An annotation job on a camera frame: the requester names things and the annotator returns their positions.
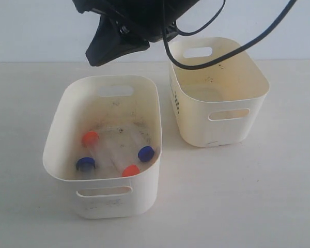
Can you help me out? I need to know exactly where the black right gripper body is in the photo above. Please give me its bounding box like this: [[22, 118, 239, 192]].
[[73, 0, 196, 42]]

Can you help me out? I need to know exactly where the black cable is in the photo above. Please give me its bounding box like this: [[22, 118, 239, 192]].
[[162, 0, 299, 70]]

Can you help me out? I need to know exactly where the orange-capped clear tube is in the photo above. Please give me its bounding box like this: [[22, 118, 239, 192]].
[[105, 144, 141, 178], [82, 131, 100, 167]]

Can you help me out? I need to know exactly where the blue-capped clear tube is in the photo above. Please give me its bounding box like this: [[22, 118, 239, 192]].
[[76, 157, 96, 180], [137, 145, 161, 163]]

